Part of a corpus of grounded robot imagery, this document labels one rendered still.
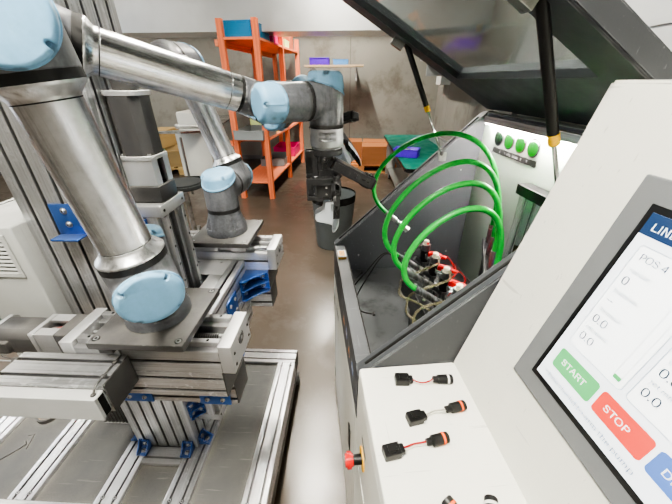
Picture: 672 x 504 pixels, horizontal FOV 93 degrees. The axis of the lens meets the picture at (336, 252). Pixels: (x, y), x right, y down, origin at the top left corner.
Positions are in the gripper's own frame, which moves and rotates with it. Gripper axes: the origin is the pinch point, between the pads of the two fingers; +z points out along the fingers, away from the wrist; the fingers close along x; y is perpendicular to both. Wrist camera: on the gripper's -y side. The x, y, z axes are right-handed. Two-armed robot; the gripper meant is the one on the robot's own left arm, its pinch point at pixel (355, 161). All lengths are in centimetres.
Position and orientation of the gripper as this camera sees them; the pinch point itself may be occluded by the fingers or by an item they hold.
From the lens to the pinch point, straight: 109.9
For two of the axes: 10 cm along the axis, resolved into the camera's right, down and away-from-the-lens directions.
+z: 5.1, 8.5, -0.9
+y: -7.0, 4.8, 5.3
